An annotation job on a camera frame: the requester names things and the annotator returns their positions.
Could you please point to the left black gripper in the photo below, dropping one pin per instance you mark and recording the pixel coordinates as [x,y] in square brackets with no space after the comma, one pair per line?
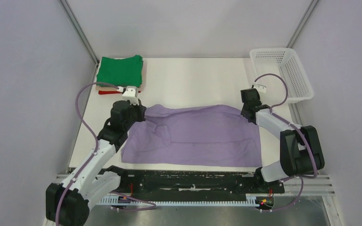
[141,109]

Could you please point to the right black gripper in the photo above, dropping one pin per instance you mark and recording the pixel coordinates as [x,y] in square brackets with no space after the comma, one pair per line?
[242,113]

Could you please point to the purple t shirt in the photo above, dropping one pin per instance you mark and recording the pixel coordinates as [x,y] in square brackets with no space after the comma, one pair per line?
[216,135]

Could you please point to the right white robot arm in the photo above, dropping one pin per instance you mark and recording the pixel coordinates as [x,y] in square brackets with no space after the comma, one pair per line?
[300,152]

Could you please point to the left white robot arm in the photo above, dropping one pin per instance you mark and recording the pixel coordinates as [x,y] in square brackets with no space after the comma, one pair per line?
[69,202]

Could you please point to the folded red t shirt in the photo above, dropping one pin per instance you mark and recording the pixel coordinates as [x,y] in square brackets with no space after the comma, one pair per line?
[102,92]

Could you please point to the folded green t shirt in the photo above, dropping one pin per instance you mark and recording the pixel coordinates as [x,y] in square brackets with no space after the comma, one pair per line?
[121,72]

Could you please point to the white plastic basket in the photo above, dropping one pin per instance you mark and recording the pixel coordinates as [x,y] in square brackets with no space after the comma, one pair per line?
[285,63]

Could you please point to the right aluminium corner rail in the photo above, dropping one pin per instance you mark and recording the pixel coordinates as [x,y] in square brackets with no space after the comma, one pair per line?
[302,23]

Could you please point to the aluminium corner rail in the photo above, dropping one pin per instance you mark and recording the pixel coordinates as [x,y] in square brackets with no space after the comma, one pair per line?
[302,23]
[78,29]

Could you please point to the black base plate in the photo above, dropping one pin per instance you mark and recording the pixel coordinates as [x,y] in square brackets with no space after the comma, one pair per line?
[190,186]

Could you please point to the white slotted cable duct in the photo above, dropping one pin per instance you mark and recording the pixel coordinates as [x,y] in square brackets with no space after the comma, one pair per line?
[248,201]

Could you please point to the aluminium front frame rail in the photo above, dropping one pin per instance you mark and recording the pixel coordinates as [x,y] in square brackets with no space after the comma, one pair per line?
[320,186]

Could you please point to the left aluminium corner rail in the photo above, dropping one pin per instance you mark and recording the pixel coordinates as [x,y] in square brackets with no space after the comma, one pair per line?
[78,29]

